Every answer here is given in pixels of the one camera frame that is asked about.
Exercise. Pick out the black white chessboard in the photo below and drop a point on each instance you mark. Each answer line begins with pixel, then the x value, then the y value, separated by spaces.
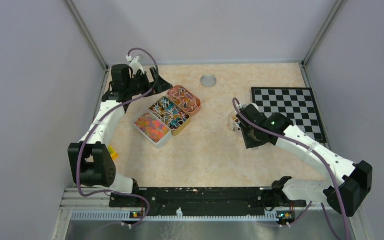
pixel 295 103

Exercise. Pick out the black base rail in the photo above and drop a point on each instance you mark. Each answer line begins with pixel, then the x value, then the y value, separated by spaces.
pixel 206 201

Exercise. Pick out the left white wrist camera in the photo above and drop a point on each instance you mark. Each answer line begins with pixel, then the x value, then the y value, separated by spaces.
pixel 135 64

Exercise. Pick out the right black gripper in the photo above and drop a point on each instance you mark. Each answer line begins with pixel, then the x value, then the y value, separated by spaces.
pixel 249 143

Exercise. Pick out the yellow plastic cube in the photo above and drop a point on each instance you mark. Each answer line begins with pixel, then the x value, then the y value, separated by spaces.
pixel 113 154

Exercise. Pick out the clear glass jar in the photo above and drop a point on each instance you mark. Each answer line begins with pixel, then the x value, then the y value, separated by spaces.
pixel 233 122

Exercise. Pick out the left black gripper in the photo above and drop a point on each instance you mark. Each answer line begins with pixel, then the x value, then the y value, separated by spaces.
pixel 161 85

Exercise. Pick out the pink candy tin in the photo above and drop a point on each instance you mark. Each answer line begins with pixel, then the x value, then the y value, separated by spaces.
pixel 184 99

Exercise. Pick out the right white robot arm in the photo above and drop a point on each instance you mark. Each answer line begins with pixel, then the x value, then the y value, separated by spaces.
pixel 346 184

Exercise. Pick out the gold lollipop tin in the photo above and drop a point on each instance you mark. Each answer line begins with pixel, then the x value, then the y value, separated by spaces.
pixel 171 115

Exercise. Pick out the silver round lid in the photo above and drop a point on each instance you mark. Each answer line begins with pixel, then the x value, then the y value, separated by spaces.
pixel 208 80

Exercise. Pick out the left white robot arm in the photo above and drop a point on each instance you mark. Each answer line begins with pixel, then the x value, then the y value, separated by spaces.
pixel 90 159

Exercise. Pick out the white star candy tin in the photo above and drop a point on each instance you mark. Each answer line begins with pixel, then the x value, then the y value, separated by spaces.
pixel 152 128

